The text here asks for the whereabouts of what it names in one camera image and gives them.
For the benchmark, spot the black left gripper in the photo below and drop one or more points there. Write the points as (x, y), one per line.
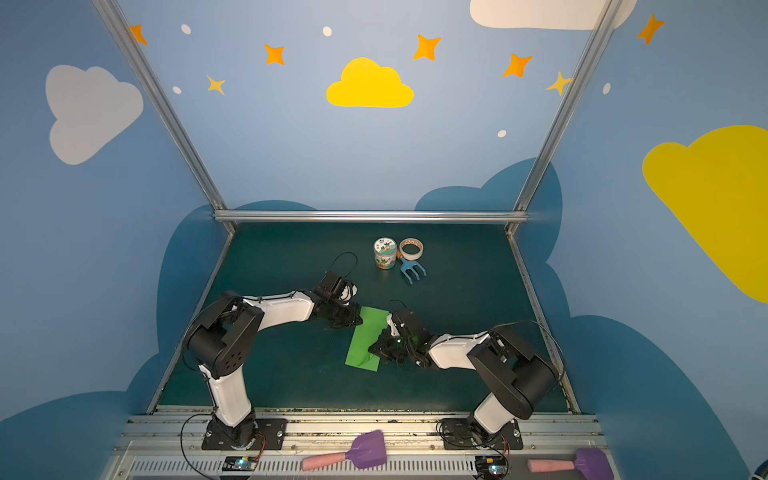
(346, 312)

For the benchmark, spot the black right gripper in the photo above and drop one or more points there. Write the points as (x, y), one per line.
(392, 343)

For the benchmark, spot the green square paper sheet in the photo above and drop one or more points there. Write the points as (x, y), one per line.
(365, 335)

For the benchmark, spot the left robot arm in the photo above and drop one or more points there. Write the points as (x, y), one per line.
(221, 338)

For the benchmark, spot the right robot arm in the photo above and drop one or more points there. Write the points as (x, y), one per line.
(516, 375)

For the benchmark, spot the blue garden hand rake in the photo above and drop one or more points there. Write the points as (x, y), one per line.
(412, 270)

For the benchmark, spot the carrot snack jar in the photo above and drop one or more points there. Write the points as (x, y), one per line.
(385, 252)

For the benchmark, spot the white tape roll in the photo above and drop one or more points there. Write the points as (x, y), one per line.
(410, 249)

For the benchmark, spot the right green circuit board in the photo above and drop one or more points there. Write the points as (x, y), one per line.
(491, 468)

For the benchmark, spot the green circuit board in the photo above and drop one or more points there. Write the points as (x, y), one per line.
(240, 464)
(491, 468)

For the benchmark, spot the left green circuit board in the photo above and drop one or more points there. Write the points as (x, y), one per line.
(240, 464)

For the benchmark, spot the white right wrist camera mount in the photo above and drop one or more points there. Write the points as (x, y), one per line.
(406, 324)

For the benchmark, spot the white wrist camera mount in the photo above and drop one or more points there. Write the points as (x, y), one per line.
(406, 324)
(335, 287)

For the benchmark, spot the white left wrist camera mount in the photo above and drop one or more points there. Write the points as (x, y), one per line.
(335, 287)

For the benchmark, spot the purple scoop pink handle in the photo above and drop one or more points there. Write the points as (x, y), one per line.
(368, 450)
(592, 463)

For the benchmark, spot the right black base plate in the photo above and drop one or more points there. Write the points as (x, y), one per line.
(466, 434)

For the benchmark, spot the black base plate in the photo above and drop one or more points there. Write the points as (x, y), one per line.
(466, 434)
(250, 434)

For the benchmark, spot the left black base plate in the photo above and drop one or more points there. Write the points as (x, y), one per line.
(250, 434)

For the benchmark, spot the aluminium back frame rail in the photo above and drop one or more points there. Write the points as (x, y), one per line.
(420, 217)

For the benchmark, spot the aluminium front rail base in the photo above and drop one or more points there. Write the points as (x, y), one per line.
(179, 443)

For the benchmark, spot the aluminium left corner post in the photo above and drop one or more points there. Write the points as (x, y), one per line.
(114, 19)

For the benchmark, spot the aluminium corner post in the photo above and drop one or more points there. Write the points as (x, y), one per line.
(591, 55)
(114, 19)

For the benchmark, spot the aluminium right corner post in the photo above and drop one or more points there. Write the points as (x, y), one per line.
(591, 55)

